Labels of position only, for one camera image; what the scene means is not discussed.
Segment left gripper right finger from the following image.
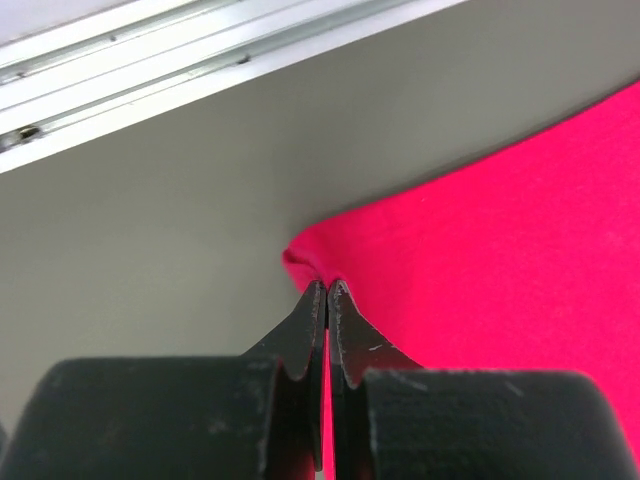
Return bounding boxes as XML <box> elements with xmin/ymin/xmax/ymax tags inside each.
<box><xmin>327</xmin><ymin>281</ymin><xmax>639</xmax><ymax>479</ymax></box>

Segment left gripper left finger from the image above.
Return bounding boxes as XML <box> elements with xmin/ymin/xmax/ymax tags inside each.
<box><xmin>1</xmin><ymin>282</ymin><xmax>327</xmax><ymax>479</ymax></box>

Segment red t shirt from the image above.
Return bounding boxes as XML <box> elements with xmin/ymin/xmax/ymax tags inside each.
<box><xmin>282</xmin><ymin>84</ymin><xmax>639</xmax><ymax>455</ymax></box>

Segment left aluminium frame post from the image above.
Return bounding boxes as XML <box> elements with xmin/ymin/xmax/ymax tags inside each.
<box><xmin>1</xmin><ymin>1</ymin><xmax>447</xmax><ymax>172</ymax></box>

